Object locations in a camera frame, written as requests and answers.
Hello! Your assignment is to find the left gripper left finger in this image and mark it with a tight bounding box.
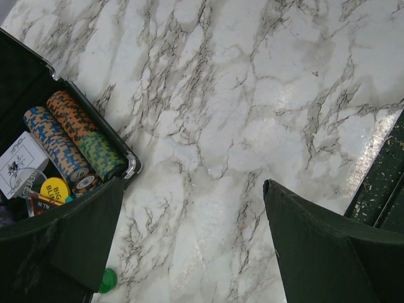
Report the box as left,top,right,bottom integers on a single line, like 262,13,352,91
1,178,124,302

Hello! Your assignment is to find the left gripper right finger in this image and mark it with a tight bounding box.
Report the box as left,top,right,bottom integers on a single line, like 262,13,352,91
263,179,403,302

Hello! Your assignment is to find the loose green bottle cap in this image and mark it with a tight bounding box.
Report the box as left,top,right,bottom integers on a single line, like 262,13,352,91
98,268,117,294

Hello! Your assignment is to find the yellow dealer chip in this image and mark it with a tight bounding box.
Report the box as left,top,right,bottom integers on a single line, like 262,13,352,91
40,177,71,203

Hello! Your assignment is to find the black poker chip case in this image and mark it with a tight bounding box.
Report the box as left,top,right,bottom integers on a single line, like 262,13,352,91
1,31,142,221

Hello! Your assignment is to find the black front rail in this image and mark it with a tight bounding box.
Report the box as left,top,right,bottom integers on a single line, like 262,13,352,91
344,114,403,233

